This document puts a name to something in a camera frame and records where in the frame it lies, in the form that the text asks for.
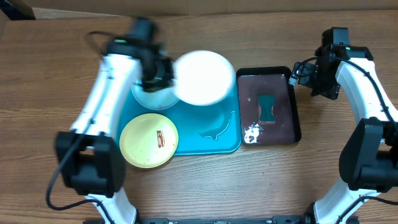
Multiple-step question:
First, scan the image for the black water tray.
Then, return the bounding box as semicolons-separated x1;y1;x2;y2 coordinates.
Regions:
236;66;302;145

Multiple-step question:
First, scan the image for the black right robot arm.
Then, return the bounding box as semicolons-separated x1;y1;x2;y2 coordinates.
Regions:
289;27;397;223

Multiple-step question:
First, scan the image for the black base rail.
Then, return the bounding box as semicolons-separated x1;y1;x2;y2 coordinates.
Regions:
136;215;302;224

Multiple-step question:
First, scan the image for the cardboard backboard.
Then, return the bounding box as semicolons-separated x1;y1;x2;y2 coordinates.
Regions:
0;0;398;21

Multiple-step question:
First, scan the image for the white plate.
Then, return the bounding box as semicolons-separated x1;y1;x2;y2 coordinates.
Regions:
173;50;236;106

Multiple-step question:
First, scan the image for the yellow plate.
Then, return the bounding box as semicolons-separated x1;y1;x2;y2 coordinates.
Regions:
119;113;179;169

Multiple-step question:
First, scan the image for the green scrub sponge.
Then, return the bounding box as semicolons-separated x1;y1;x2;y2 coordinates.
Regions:
257;95;275;123

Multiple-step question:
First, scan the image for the light blue plate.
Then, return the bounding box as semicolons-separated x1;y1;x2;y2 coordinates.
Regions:
131;62;179;110

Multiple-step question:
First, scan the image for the teal plastic tray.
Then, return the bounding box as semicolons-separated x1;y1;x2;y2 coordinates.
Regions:
116;80;241;156

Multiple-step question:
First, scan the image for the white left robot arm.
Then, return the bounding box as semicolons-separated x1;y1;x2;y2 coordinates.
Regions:
45;17;174;223

